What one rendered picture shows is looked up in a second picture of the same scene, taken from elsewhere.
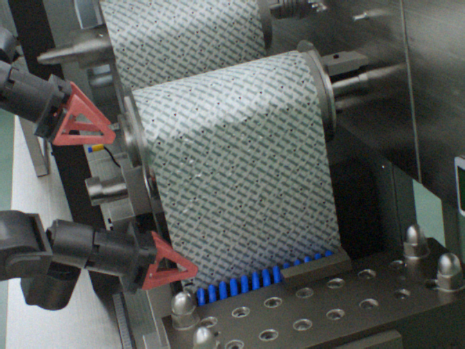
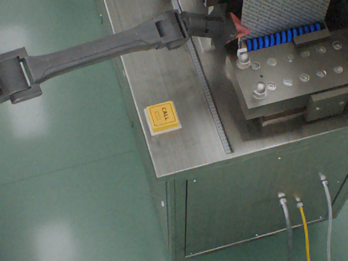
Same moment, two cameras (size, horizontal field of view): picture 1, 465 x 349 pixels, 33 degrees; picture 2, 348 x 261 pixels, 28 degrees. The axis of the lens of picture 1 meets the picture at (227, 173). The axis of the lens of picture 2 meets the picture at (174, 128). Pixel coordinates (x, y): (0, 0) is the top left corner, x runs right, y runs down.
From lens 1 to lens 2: 1.04 m
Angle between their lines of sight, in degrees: 41
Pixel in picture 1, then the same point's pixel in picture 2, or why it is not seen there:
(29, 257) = (179, 43)
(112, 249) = (214, 30)
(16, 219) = (171, 19)
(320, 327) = (313, 81)
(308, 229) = (311, 13)
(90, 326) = not seen: hidden behind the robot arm
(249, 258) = (276, 26)
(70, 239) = (196, 27)
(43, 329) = (132, 15)
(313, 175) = not seen: outside the picture
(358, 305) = (332, 69)
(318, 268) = (314, 40)
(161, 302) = not seen: hidden behind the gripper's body
